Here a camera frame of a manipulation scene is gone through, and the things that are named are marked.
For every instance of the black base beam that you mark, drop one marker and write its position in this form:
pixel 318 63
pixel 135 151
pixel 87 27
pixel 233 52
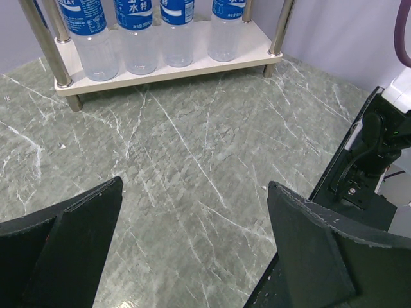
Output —
pixel 369 209

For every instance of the water bottle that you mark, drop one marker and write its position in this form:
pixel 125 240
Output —
pixel 177 38
pixel 87 24
pixel 138 42
pixel 226 23

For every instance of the wooden two-tier shelf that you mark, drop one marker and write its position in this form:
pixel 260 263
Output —
pixel 254 49

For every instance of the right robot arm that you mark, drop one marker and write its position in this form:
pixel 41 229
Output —
pixel 381 134

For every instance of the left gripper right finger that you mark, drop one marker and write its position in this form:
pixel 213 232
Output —
pixel 330 260

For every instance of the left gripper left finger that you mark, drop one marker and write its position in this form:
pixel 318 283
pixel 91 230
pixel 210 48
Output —
pixel 55 257

